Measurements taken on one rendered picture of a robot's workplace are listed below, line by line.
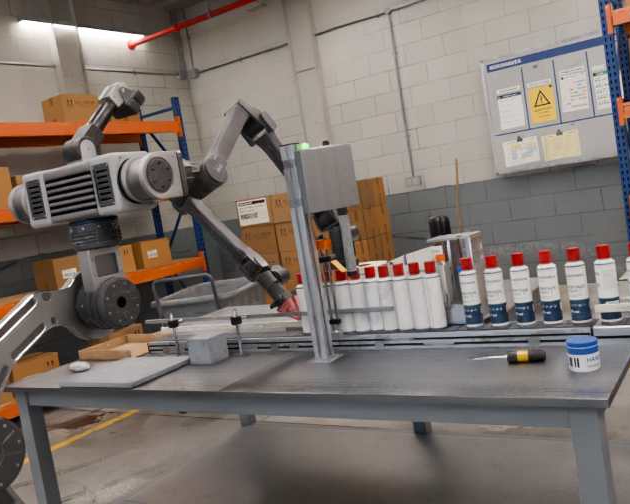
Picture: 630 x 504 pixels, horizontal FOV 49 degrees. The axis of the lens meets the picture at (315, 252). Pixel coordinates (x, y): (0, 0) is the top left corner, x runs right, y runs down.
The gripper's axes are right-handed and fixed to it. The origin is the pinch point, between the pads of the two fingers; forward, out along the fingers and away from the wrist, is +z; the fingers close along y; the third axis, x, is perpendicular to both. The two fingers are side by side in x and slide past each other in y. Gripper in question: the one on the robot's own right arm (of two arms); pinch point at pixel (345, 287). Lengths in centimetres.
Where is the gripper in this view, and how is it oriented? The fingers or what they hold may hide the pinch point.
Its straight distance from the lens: 232.9
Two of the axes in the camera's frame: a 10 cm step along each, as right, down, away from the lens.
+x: -5.3, 1.6, -8.3
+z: 1.5, 9.8, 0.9
